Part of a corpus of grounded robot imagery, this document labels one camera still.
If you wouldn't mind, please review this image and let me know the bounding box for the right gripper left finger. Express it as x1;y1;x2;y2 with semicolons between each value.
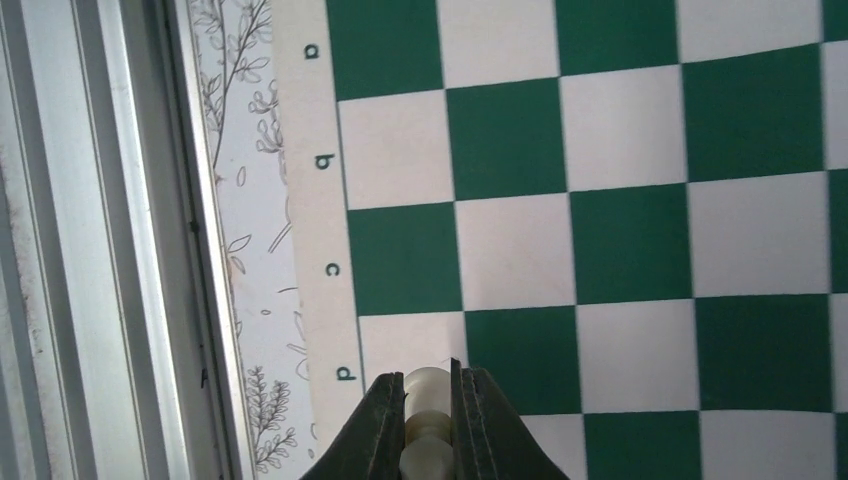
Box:
302;372;405;480

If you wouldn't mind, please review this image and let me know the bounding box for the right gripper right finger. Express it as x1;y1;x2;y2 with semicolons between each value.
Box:
451;358;568;480

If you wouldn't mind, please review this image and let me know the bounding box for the white chess piece king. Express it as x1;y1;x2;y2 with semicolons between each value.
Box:
399;367;455;480

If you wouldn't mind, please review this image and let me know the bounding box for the green white chess board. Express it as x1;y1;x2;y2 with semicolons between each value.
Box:
272;1;847;479

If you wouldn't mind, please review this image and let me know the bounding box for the floral patterned table mat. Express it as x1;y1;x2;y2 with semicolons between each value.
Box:
189;1;316;479

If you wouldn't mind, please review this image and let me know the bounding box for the aluminium rail frame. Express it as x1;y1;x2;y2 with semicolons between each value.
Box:
1;1;256;479

